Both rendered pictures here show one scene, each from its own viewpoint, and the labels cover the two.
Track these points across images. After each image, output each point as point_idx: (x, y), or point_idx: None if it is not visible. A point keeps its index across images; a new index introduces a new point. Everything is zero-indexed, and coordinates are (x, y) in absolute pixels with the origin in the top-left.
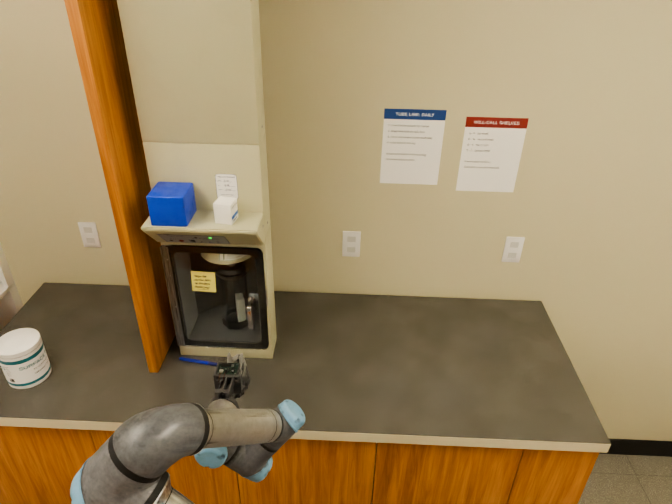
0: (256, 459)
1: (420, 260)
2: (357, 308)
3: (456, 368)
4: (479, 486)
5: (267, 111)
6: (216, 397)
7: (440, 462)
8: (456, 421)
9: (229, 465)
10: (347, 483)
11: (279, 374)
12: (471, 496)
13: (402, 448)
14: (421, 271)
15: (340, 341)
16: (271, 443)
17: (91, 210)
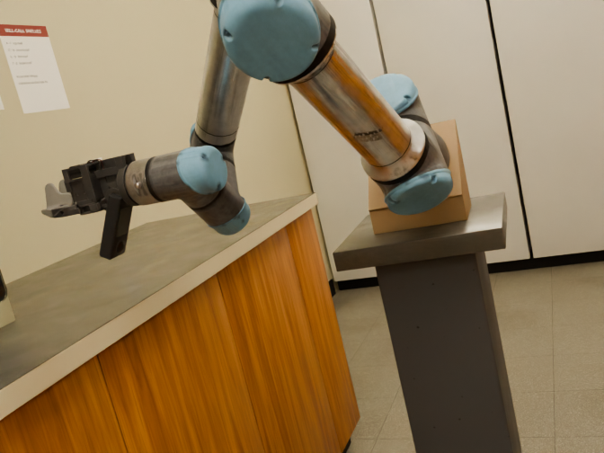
0: (234, 178)
1: (31, 217)
2: (16, 287)
3: (181, 236)
4: (289, 304)
5: None
6: (124, 165)
7: (262, 285)
8: (243, 228)
9: (225, 191)
10: (224, 377)
11: (55, 310)
12: (291, 324)
13: (235, 279)
14: (39, 232)
15: (57, 287)
16: (230, 154)
17: None
